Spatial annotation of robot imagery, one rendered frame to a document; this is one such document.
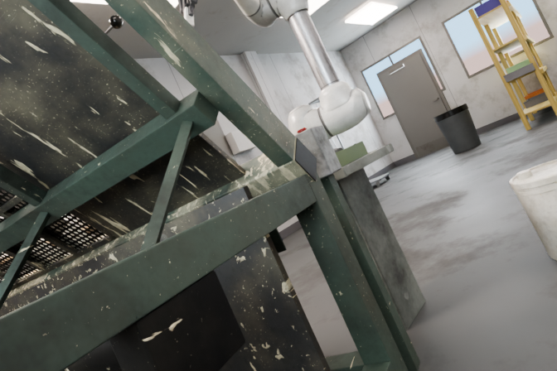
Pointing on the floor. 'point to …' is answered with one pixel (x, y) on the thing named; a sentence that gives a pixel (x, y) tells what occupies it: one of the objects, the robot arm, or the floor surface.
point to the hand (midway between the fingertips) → (189, 17)
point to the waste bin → (458, 129)
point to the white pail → (540, 201)
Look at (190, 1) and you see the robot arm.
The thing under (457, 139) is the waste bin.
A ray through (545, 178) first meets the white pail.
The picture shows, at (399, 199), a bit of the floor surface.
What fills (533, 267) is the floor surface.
